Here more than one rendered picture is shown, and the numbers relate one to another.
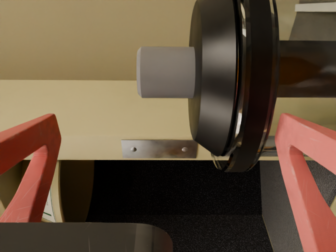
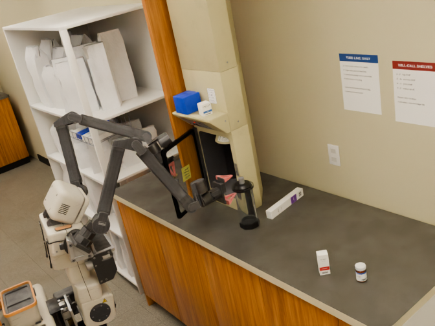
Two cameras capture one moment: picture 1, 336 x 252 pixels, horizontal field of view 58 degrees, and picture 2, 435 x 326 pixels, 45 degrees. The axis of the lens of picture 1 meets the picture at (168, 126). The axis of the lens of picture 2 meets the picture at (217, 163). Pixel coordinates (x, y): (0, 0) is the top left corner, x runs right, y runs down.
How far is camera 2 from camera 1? 2.41 m
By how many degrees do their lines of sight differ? 29
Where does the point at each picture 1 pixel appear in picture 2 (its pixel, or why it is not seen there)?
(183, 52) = (243, 182)
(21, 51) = (276, 83)
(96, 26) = (287, 114)
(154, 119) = (242, 167)
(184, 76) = (240, 183)
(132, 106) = (245, 161)
